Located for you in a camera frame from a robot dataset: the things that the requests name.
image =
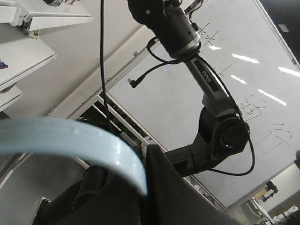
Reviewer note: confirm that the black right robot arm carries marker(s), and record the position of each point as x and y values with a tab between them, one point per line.
222	131

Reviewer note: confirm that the white whiteboard stand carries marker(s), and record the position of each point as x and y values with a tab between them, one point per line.
240	43

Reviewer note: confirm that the light blue plastic basket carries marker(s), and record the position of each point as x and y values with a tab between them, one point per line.
70	138

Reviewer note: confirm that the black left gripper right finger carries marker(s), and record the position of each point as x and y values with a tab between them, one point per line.
171	200

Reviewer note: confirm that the white shelf unit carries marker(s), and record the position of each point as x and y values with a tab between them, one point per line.
21	50

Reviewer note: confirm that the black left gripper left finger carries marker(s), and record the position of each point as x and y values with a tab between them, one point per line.
99	198

